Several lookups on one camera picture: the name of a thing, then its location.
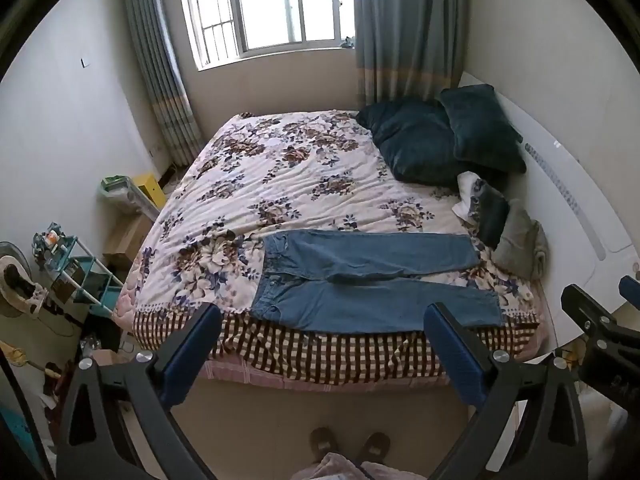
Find small dark teal pillow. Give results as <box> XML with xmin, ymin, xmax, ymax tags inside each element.
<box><xmin>437</xmin><ymin>84</ymin><xmax>527</xmax><ymax>175</ymax></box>

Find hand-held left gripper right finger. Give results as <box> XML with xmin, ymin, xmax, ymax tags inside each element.
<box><xmin>424</xmin><ymin>302</ymin><xmax>589</xmax><ymax>480</ymax></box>

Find large dark teal pillow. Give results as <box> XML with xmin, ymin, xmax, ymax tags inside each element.
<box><xmin>356</xmin><ymin>100</ymin><xmax>482</xmax><ymax>186</ymax></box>

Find white headboard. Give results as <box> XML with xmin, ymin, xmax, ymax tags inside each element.
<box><xmin>457</xmin><ymin>71</ymin><xmax>640</xmax><ymax>361</ymax></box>

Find floral quilt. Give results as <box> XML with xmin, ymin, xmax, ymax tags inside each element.
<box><xmin>114</xmin><ymin>110</ymin><xmax>543</xmax><ymax>333</ymax></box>

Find yellow-handled tool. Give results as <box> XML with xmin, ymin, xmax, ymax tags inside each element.
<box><xmin>0</xmin><ymin>340</ymin><xmax>63</xmax><ymax>379</ymax></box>

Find person's pink clothing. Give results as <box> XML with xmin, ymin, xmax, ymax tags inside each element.
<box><xmin>291</xmin><ymin>452</ymin><xmax>402</xmax><ymax>480</ymax></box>

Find white bin with green lid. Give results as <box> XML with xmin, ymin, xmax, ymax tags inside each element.
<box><xmin>98</xmin><ymin>175</ymin><xmax>152</xmax><ymax>217</ymax></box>

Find grey-blue striped curtain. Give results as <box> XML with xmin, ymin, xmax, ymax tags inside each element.
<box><xmin>352</xmin><ymin>0</ymin><xmax>471</xmax><ymax>111</ymax></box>
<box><xmin>121</xmin><ymin>0</ymin><xmax>204</xmax><ymax>168</ymax></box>

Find cardboard box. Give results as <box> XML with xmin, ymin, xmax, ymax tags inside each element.
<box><xmin>102</xmin><ymin>214</ymin><xmax>154</xmax><ymax>267</ymax></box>

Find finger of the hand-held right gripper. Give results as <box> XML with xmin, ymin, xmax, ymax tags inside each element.
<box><xmin>618</xmin><ymin>275</ymin><xmax>640</xmax><ymax>307</ymax></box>
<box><xmin>560</xmin><ymin>284</ymin><xmax>622</xmax><ymax>342</ymax></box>

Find brown checked bedsheet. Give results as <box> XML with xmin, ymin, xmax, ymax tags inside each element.
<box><xmin>131</xmin><ymin>305</ymin><xmax>542</xmax><ymax>387</ymax></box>

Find blue denim pants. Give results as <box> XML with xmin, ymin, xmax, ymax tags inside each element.
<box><xmin>250</xmin><ymin>230</ymin><xmax>504</xmax><ymax>335</ymax></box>

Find white cloth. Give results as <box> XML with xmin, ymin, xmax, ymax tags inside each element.
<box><xmin>452</xmin><ymin>171</ymin><xmax>488</xmax><ymax>221</ymax></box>

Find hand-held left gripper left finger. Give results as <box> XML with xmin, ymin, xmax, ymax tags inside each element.
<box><xmin>56</xmin><ymin>302</ymin><xmax>222</xmax><ymax>480</ymax></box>

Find teal shelf rack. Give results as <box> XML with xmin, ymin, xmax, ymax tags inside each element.
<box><xmin>32</xmin><ymin>222</ymin><xmax>126</xmax><ymax>319</ymax></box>

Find standing fan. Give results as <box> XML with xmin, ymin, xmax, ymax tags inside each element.
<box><xmin>0</xmin><ymin>241</ymin><xmax>47</xmax><ymax>322</ymax></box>

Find yellow box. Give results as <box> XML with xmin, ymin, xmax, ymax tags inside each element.
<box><xmin>131</xmin><ymin>173</ymin><xmax>166</xmax><ymax>210</ymax></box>

